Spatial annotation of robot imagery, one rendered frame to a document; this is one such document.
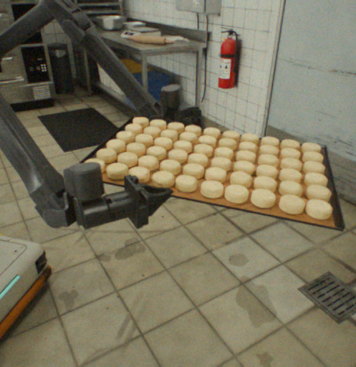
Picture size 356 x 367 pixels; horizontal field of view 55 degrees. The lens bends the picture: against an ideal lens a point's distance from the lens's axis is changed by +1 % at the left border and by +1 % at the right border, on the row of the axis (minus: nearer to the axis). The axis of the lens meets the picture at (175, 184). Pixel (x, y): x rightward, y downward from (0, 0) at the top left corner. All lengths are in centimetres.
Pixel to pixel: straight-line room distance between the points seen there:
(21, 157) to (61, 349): 117
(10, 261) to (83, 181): 119
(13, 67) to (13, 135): 389
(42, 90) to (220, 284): 354
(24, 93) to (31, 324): 333
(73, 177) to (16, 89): 406
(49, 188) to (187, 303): 125
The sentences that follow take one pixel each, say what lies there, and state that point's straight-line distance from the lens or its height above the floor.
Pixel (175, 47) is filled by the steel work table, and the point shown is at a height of 87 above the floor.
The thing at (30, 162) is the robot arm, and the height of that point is 110.
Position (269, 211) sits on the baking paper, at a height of 99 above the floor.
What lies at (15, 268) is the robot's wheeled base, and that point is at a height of 27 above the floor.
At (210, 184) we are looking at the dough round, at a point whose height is 101.
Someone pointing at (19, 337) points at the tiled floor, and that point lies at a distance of 186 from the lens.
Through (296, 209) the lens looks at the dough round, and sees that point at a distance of 75.
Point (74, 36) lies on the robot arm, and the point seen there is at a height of 126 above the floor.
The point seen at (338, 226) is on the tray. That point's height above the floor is 98.
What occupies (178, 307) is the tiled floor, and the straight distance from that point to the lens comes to 182.
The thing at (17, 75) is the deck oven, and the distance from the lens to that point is 464.
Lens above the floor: 140
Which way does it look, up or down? 31 degrees down
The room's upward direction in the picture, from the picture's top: straight up
